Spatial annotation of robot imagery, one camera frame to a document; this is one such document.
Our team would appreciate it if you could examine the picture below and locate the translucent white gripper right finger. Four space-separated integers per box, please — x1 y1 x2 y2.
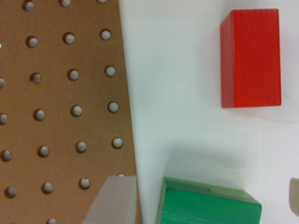
289 178 299 215

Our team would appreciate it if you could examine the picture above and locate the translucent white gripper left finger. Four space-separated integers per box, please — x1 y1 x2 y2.
81 175 137 224

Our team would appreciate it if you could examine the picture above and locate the green wooden block with hole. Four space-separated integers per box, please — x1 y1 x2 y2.
155 177 262 224

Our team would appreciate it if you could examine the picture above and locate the red rectangular wooden block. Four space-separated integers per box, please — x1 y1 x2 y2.
221 8 281 108

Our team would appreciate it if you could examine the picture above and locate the brown perforated pegboard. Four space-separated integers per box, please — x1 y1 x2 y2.
0 0 136 224

